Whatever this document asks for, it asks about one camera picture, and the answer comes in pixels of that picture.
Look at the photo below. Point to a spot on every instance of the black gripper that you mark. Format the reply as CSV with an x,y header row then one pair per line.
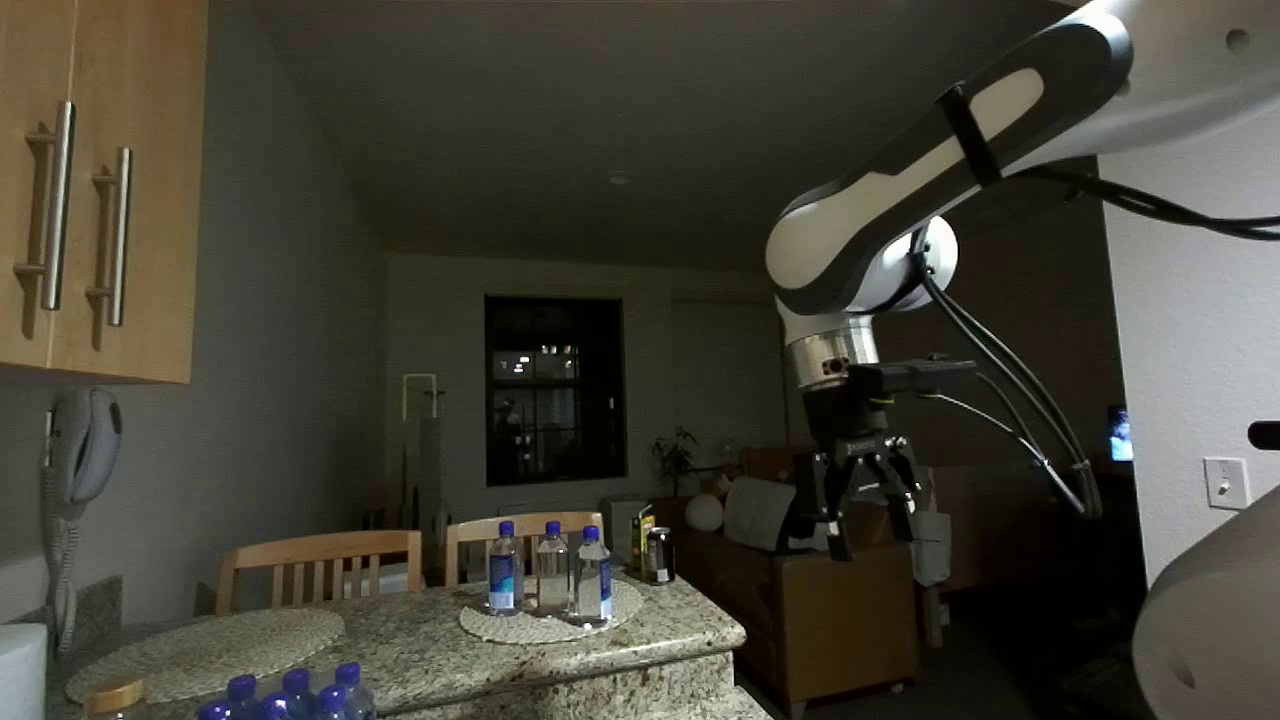
x,y
852,434

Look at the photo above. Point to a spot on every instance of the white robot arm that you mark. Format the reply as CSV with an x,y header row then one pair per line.
x,y
1111,72

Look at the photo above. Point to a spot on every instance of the wooden side cabinet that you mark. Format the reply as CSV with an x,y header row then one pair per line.
x,y
813,626

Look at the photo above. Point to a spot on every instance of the right clear water bottle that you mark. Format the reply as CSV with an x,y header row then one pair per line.
x,y
593,581

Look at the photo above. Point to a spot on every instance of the clear water bottle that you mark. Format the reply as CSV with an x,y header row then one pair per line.
x,y
593,581
553,570
502,588

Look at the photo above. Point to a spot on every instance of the dark window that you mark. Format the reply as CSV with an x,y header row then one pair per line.
x,y
553,391

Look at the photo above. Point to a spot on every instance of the middle clear water bottle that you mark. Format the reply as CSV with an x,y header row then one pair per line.
x,y
553,570

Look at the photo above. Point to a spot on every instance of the left clear water bottle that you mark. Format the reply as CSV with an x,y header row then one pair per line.
x,y
502,588

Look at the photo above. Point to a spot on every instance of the right wooden chair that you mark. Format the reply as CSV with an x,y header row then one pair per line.
x,y
527,525

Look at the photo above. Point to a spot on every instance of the wooden chair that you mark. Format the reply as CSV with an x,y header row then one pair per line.
x,y
527,525
324,566

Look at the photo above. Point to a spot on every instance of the left wooden chair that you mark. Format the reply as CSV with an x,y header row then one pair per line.
x,y
324,566

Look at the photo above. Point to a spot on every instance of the pack of blue-capped bottles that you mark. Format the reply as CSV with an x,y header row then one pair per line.
x,y
297,698

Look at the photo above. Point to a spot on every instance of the white light switch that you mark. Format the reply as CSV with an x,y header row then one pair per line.
x,y
1226,480

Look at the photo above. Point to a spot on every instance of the wooden wall cabinet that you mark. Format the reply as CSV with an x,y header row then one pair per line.
x,y
103,154

